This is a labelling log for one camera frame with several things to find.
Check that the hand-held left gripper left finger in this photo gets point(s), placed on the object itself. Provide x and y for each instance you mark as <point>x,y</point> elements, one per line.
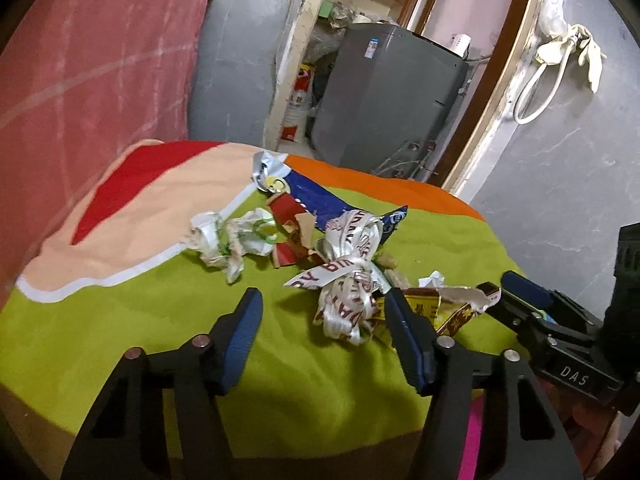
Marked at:
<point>242,345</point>

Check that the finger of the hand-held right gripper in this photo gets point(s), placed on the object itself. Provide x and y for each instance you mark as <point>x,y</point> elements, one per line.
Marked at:
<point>525,287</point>
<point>492,294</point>

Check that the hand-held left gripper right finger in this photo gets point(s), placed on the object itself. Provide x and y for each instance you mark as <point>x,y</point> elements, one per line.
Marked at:
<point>407,345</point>

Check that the yellow torn wrapper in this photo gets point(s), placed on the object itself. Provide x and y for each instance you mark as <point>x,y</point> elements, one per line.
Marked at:
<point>425,307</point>

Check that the white printed ribbon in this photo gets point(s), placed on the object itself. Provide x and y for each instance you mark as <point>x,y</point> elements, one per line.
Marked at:
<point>345,270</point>

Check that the paper green print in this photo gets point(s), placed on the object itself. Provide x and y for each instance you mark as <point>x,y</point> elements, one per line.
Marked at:
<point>247,240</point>

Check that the white paper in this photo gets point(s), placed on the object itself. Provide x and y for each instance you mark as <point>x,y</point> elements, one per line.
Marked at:
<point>206,237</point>

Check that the red cardboard pieces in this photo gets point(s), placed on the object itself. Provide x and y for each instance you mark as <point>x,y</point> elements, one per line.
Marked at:
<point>285,207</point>

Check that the blue snack wrapper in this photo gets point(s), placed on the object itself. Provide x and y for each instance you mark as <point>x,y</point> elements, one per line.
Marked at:
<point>320,200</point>

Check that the small white paper scrap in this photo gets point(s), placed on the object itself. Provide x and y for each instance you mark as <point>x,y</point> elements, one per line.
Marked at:
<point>432,279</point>

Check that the tan paper scrap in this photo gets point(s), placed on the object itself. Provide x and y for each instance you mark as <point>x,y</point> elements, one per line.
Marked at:
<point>395,272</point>

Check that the colourful striped blanket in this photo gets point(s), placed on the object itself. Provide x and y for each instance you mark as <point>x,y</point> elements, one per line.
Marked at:
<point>310,410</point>

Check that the grey washing machine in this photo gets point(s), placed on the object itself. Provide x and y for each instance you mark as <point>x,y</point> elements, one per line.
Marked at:
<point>380,100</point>

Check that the white sack red print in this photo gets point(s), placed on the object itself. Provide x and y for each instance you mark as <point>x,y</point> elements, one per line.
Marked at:
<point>295,115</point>

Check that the cream hanging cloth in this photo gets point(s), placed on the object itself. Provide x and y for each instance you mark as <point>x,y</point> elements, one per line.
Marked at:
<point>592,55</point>

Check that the pink checked cloth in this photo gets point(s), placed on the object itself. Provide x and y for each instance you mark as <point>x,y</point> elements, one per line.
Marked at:
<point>100,60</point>

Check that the green box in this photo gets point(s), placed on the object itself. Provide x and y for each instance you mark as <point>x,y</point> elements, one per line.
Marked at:
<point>326,9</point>

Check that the cream wooden door frame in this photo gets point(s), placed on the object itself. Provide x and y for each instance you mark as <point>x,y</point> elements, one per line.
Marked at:
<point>515,70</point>

